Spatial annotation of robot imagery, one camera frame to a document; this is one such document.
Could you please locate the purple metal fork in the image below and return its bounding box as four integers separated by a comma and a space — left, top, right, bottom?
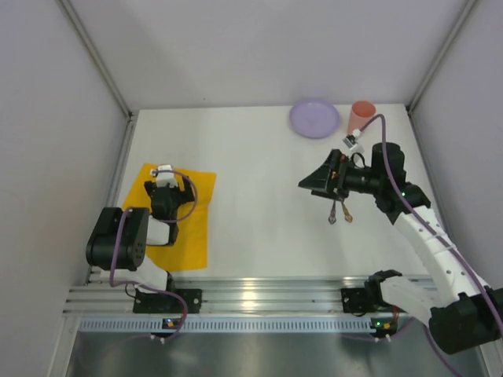
328, 200, 337, 225

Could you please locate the gold metal spoon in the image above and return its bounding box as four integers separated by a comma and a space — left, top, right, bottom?
341, 201, 353, 223

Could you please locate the yellow cloth placemat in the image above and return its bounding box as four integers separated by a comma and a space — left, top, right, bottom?
122, 163, 217, 272

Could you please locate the purple plastic plate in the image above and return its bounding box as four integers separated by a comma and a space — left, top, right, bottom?
288, 99, 340, 139

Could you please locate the pink plastic cup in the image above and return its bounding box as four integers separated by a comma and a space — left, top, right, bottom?
347, 100, 376, 134

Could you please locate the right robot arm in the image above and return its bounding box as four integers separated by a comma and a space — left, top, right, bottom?
298, 142, 502, 355

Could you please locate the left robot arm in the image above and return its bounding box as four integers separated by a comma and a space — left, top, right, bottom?
86, 175, 198, 294

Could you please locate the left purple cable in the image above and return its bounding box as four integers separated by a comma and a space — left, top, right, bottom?
108, 170, 198, 342

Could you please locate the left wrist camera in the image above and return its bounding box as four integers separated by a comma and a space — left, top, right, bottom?
150, 165, 178, 188

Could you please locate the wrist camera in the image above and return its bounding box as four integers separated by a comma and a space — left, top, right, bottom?
150, 165, 178, 188
343, 129, 364, 154

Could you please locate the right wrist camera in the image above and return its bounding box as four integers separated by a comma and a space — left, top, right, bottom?
343, 129, 364, 154

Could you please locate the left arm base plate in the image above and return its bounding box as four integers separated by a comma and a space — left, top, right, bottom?
133, 288, 203, 314

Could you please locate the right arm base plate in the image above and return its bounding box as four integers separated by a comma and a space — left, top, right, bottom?
340, 287, 376, 317

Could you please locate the aluminium mounting rail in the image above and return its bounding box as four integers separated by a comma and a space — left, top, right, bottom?
63, 276, 365, 316

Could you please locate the slotted cable duct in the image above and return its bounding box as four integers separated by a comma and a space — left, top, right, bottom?
79, 317, 397, 334

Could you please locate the right aluminium frame post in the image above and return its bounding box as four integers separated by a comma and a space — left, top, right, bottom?
406, 0, 480, 115

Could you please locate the aluminium frame post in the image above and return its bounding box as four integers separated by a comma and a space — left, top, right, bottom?
406, 0, 480, 115
55, 0, 133, 119

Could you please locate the left aluminium frame post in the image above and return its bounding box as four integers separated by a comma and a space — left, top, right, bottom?
55, 0, 133, 119

